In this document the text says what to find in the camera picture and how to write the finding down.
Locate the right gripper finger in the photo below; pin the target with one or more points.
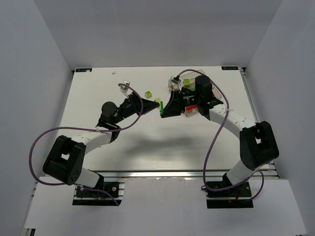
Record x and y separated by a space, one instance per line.
175 102
171 111

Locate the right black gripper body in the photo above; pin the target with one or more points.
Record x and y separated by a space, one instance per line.
179 101

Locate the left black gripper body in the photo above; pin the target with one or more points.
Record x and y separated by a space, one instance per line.
136 103

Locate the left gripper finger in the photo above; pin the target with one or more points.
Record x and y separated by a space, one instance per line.
148 108
149 104

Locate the green lego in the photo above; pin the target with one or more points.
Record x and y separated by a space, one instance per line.
161 108

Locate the red long lego brick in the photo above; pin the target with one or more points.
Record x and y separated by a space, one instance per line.
188 108

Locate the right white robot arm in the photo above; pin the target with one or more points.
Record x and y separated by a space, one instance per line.
256 139

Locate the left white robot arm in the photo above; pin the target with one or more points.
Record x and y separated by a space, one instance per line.
65 159

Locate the lime lego top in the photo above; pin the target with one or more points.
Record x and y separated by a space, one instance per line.
148 94

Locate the near clear plastic container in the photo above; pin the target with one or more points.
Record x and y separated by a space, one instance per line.
201 104

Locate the clear plastic container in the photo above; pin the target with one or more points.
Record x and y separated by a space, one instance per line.
201 104
191 76

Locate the far clear plastic container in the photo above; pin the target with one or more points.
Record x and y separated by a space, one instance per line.
191 76

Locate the right blue table label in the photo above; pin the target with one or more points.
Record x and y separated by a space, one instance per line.
230 68

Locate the blue table label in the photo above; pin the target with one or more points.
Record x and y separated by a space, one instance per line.
230 68
83 70

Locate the left blue table label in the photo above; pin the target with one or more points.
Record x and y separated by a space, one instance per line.
83 70

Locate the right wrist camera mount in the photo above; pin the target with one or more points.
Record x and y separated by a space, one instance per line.
175 83

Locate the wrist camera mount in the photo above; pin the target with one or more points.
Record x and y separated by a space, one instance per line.
175 83
124 88

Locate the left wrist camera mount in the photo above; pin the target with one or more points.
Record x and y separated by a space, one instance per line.
124 88

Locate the aluminium table rail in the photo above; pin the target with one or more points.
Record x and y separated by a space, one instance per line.
160 174

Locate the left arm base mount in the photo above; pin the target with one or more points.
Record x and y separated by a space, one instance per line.
107 193

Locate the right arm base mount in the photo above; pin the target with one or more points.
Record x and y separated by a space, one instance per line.
224 195

